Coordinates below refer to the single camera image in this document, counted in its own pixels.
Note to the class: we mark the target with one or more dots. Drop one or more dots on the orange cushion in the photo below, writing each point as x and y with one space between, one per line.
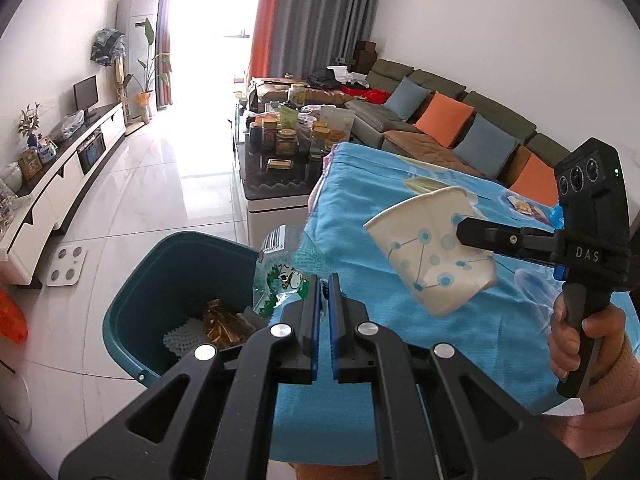
443 119
537 182

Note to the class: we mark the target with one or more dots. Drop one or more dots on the white bathroom scale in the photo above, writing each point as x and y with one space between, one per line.
66 266

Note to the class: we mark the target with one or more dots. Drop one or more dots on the left window curtain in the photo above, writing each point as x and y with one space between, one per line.
162 35

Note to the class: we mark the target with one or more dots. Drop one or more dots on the dark green sectional sofa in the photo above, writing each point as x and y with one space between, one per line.
420 115

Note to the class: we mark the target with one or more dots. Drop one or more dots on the small snack packet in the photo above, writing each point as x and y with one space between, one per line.
525 207

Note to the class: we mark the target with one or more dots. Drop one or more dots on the grey orange curtain right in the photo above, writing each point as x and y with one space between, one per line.
298 37

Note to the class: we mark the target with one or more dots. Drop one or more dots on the small black monitor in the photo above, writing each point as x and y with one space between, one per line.
86 95

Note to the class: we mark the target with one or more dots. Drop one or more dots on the orange cushion near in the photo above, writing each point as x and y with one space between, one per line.
537 182

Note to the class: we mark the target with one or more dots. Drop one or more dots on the blue floral tablecloth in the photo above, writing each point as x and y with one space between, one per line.
502 330

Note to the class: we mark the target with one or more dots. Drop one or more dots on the teal plastic trash bin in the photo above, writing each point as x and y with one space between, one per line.
172 283

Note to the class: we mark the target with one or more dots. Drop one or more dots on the white paper cup blue dots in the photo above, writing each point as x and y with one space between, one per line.
418 238

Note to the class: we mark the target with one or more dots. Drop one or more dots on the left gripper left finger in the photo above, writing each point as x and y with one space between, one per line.
211 415

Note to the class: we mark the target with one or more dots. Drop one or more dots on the white foam fruit net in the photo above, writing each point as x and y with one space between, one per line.
185 338

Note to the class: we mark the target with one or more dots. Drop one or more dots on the gold snack wrapper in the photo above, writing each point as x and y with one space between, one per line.
224 328

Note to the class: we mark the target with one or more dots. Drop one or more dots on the blue grey cushion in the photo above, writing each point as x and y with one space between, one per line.
486 147
406 98

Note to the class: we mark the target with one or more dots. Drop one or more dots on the right hand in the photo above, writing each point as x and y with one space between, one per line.
607 325

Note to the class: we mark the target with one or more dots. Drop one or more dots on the tall green potted plant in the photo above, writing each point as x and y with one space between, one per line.
155 67

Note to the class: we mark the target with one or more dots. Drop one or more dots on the orange plastic bag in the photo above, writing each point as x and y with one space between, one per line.
12 321

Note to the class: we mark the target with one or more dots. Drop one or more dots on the cluttered coffee table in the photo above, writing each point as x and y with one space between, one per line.
270 189

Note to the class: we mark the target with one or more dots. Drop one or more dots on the white black tv cabinet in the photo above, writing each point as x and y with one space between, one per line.
48 202

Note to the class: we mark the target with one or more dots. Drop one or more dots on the white standing air conditioner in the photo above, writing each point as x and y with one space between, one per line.
129 12

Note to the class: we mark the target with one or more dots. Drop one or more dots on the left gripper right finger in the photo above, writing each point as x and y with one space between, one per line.
437 415

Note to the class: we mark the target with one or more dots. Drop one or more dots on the pink sleeve right forearm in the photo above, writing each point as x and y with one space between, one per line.
611 407

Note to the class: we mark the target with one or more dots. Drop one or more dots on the blue grey cushion near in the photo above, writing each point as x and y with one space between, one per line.
486 147

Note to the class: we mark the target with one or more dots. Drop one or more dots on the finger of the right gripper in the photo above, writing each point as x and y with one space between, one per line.
490 236

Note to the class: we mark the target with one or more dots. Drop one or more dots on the blue grey cushion far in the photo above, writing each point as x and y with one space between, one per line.
406 98

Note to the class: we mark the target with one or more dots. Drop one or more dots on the orange cushion far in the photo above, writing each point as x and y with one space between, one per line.
443 119

